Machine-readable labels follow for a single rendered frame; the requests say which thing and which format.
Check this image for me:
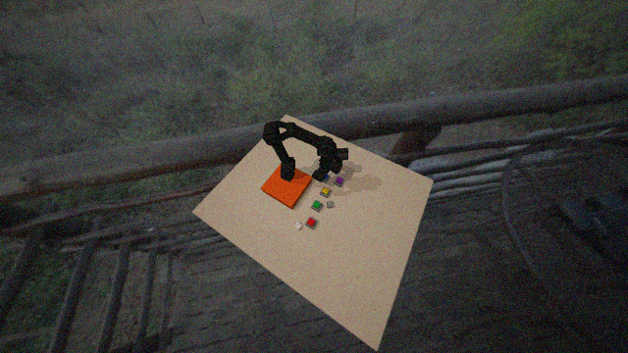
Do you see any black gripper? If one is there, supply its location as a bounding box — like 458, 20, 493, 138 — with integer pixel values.
312, 158, 336, 182

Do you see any yellow button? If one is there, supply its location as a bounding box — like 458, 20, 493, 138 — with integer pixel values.
320, 186, 331, 198

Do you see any red button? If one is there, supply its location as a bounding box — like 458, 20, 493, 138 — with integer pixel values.
305, 217, 317, 229

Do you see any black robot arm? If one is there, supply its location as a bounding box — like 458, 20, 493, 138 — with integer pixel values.
263, 121, 348, 182

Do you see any green button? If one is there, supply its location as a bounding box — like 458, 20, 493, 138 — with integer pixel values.
311, 200, 323, 212

